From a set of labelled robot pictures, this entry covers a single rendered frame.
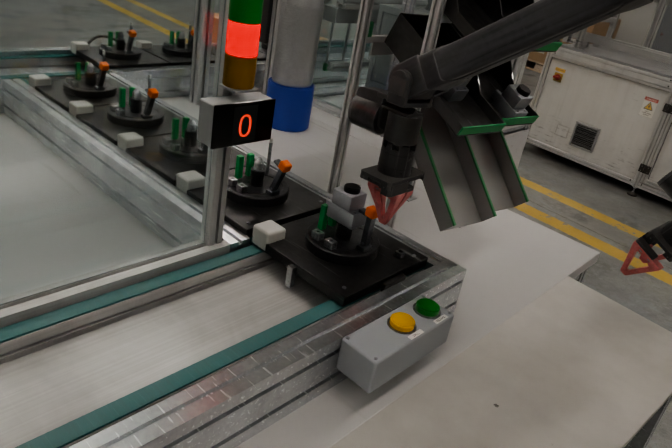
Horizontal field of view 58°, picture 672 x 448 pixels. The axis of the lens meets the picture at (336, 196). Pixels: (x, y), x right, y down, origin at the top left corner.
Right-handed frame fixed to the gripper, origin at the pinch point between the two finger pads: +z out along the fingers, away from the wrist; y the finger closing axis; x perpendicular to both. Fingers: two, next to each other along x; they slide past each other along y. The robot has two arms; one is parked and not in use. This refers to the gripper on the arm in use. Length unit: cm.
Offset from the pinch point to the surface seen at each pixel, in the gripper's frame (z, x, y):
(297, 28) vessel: -14, -83, -55
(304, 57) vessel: -6, -81, -58
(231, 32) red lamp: -28.2, -19.2, 21.5
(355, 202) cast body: -0.9, -5.9, 1.0
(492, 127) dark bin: -13.8, 1.6, -28.8
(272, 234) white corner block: 7.5, -15.6, 11.0
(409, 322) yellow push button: 9.5, 14.6, 8.6
